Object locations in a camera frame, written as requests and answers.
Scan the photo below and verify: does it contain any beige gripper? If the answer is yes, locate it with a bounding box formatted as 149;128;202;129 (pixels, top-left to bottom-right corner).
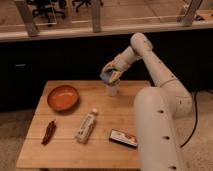
102;55;128;84

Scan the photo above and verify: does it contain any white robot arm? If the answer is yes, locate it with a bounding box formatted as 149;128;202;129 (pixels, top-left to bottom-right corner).
100;33;192;171

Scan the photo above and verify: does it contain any white ceramic cup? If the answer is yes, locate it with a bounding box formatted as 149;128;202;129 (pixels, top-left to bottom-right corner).
106;84;118;97

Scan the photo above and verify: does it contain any orange bowl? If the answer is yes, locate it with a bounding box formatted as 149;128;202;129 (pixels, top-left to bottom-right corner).
47;85;79;112

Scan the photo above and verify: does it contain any white plastic bottle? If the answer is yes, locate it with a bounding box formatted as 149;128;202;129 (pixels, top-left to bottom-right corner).
75;108;98;144

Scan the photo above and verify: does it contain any wooden table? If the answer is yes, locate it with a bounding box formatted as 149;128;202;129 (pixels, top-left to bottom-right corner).
16;81;150;169

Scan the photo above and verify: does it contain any dark snack box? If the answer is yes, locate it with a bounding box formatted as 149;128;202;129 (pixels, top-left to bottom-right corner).
109;129;138;149

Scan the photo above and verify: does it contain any black office chair right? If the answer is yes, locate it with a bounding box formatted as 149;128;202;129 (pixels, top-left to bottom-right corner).
72;0;104;12

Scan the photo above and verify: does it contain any black office chair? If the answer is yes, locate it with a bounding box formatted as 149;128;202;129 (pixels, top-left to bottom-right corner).
72;0;104;12
26;0;67;25

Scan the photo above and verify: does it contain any dried red chili pepper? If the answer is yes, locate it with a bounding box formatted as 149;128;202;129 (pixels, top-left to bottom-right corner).
42;121;56;145

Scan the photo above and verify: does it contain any black cable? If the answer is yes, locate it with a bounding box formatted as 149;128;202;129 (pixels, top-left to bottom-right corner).
179;91;200;149

